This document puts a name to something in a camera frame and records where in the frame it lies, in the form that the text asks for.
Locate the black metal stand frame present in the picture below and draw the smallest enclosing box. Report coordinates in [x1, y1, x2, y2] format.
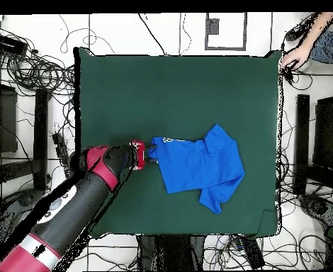
[293, 72, 333, 199]
[0, 64, 52, 199]

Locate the dark green table cloth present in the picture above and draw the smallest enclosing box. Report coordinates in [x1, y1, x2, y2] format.
[71, 46, 286, 239]

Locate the tangled black cable bundle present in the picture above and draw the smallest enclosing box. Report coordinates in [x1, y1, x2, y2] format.
[0, 22, 77, 97]

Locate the black power adapter with cable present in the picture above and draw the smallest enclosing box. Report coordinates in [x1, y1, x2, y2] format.
[279, 66, 333, 92]

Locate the thin black floor cable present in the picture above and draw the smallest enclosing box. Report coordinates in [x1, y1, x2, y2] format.
[179, 12, 192, 56]

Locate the blue printed T-shirt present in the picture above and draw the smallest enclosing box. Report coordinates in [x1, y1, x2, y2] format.
[147, 123, 246, 215]

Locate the person's hand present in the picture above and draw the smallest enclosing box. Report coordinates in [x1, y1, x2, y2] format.
[279, 44, 312, 72]

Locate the long black floor cable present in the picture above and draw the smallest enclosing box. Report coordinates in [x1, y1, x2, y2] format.
[137, 12, 167, 57]

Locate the grey square floor hatch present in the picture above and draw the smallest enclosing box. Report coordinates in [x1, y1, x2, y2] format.
[203, 12, 247, 51]

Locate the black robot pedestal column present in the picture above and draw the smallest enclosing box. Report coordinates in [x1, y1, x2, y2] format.
[136, 234, 206, 271]

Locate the grey curved stand base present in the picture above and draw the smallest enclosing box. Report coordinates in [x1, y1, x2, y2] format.
[298, 193, 333, 227]
[0, 188, 44, 244]

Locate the black power strip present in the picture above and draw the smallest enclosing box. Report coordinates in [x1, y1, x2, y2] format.
[51, 132, 71, 171]
[234, 234, 266, 270]

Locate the looped thin floor cable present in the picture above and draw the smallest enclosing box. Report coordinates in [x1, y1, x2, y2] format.
[59, 13, 117, 55]

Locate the black rectangular device box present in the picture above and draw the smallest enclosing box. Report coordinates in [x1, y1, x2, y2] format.
[0, 33, 29, 57]

